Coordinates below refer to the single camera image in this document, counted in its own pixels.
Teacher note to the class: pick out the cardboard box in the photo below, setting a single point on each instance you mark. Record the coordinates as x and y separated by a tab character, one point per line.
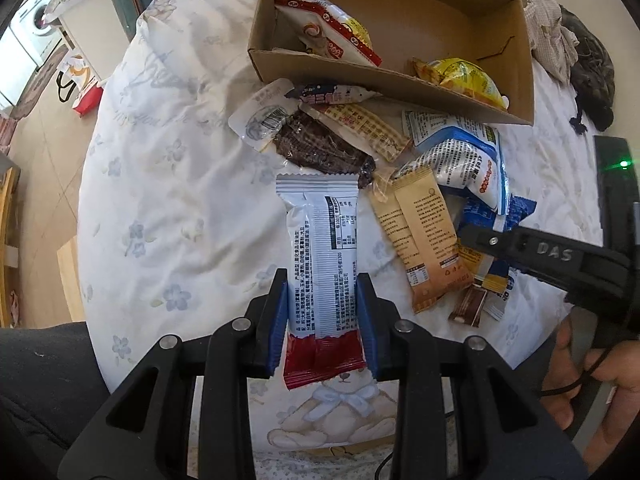
410	20

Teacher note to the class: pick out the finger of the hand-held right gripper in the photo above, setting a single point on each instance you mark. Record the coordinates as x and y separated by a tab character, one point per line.
550	255

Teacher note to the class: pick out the beige checked blanket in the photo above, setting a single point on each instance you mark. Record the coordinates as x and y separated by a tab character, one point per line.
550	25

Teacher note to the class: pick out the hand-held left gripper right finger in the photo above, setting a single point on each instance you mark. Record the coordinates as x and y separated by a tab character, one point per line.
367	325

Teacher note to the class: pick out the beige orange flat packet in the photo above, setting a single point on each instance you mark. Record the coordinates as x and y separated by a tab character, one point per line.
365	127

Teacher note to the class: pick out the camouflage cloth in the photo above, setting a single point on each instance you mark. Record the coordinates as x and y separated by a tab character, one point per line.
592	70

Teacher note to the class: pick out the white washing machine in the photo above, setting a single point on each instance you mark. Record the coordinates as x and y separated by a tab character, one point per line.
37	25

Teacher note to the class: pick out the wooden furniture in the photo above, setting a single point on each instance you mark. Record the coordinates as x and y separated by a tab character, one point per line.
7	240

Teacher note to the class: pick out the dark jerky packet clear top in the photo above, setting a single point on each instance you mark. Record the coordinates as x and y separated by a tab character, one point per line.
320	147

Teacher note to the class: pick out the patterned floor mat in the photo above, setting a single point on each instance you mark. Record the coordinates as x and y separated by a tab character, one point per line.
30	102

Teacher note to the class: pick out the small brown and white sachet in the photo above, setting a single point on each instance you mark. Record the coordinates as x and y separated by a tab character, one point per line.
467	307

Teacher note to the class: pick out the person's dark trouser leg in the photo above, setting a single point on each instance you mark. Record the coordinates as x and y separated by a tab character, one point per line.
45	390

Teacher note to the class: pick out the tan brown bar packet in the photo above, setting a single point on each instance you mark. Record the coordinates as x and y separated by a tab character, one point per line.
390	225
430	240

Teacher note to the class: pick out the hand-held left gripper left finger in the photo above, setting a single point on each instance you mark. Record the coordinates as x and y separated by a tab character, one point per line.
278	320

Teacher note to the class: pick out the person's right hand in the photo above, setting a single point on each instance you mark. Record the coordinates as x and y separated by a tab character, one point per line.
620	400

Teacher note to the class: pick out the blue yellow snack packet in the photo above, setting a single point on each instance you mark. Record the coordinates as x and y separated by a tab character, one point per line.
515	207

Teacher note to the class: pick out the small dark blue packet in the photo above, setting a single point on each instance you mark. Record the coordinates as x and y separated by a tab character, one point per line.
330	95

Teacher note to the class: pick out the large white blue snack packet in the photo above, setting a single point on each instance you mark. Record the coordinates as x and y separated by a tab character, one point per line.
460	160

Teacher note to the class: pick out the long white red-ended snack packet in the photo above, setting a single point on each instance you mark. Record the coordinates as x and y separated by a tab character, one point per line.
322	240

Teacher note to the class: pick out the red white shopping bag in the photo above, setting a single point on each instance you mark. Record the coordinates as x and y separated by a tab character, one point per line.
85	95

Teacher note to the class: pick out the white red puffed snack packet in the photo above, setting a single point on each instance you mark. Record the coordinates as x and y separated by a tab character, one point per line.
340	25

